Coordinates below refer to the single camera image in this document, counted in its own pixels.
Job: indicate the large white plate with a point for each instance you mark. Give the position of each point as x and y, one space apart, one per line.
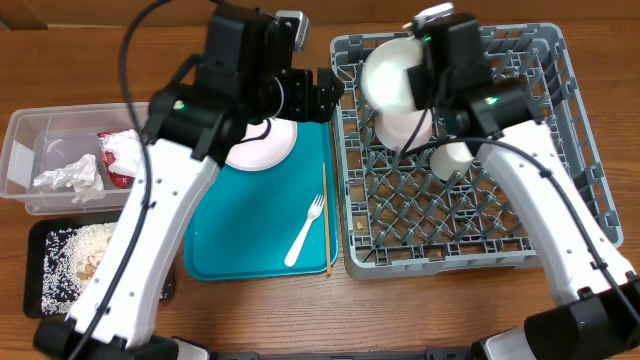
264 145

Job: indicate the cooked rice with peanuts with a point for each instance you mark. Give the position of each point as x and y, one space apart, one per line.
71 258

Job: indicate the clear plastic waste bin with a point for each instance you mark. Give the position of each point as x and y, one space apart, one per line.
42 139

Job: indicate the white bowl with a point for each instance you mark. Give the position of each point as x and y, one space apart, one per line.
385 79

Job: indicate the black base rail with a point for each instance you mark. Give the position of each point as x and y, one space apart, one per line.
350 355

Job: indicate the wooden chopstick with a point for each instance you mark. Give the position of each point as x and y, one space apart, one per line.
326 222

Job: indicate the white plastic fork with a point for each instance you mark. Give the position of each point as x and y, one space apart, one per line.
313 213

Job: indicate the white tissue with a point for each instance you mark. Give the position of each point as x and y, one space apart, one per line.
121 152

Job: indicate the pink saucer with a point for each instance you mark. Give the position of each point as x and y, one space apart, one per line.
394 129

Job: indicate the white cup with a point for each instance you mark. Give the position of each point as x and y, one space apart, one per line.
450 158

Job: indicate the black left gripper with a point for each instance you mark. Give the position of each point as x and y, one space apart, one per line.
323 104

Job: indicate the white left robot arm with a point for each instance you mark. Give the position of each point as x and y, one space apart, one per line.
243 76

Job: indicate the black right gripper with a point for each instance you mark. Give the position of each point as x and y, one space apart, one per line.
420 85

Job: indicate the teal plastic tray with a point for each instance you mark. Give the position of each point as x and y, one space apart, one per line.
246 223

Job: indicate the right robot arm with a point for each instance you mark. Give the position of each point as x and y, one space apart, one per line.
594 287

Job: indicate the white paper napkin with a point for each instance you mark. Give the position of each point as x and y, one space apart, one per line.
81 176

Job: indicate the black rectangular tray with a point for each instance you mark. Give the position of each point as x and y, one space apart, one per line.
33 285

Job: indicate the grey plastic dish rack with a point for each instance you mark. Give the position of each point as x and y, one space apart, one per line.
399 219

